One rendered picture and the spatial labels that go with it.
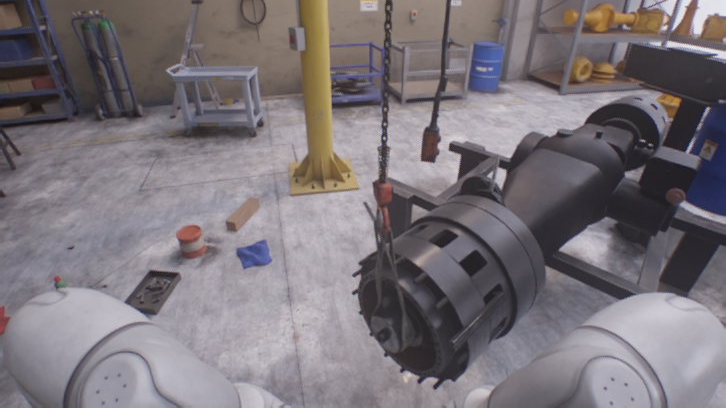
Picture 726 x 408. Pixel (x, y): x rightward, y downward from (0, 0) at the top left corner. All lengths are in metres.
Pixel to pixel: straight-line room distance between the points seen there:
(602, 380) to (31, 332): 0.62
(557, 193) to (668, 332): 1.37
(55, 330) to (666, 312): 0.73
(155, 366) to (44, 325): 0.18
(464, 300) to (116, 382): 0.95
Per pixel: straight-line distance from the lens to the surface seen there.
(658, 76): 3.42
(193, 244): 3.02
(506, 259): 1.33
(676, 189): 2.23
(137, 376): 0.43
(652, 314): 0.56
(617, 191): 2.31
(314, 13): 3.29
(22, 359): 0.58
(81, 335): 0.53
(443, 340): 1.20
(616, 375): 0.44
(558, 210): 1.85
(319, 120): 3.49
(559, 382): 0.44
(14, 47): 7.26
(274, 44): 6.77
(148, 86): 7.16
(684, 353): 0.55
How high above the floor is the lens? 1.90
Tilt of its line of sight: 30 degrees down
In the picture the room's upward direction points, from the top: straight up
